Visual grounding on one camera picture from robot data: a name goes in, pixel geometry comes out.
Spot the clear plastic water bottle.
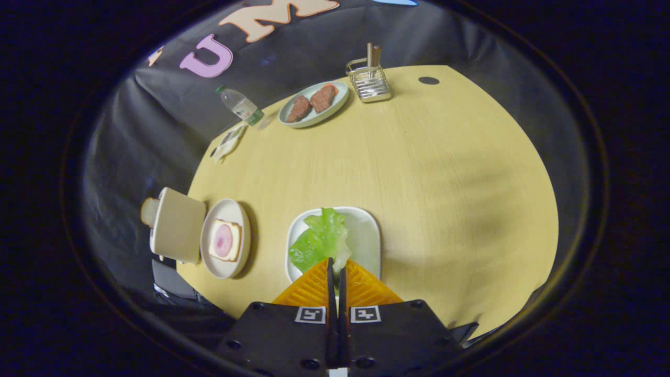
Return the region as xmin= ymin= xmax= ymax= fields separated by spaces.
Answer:
xmin=216 ymin=85 xmax=266 ymax=127

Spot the white toaster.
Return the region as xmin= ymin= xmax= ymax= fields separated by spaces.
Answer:
xmin=150 ymin=187 xmax=207 ymax=264

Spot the round beige plate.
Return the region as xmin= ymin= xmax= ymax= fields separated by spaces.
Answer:
xmin=200 ymin=198 xmax=251 ymax=279

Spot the brown fried meat piece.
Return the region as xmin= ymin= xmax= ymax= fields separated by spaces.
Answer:
xmin=310 ymin=84 xmax=339 ymax=114
xmin=286 ymin=95 xmax=312 ymax=124

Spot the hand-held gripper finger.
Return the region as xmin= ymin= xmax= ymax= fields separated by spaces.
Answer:
xmin=338 ymin=258 xmax=464 ymax=377
xmin=215 ymin=257 xmax=338 ymax=377

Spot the light green round plate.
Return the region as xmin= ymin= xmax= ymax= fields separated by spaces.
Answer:
xmin=278 ymin=81 xmax=350 ymax=129

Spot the green lettuce leaf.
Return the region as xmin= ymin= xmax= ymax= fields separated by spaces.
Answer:
xmin=288 ymin=207 xmax=352 ymax=274

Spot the pink ham slice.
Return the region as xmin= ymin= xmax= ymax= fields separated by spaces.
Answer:
xmin=214 ymin=224 xmax=235 ymax=258

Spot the metal utensil holder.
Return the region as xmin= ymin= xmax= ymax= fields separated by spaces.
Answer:
xmin=345 ymin=58 xmax=392 ymax=103

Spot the white square plate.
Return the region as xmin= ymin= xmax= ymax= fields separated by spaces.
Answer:
xmin=285 ymin=206 xmax=381 ymax=286

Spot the white divided dish of beans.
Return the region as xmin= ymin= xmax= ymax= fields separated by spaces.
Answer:
xmin=210 ymin=123 xmax=247 ymax=162

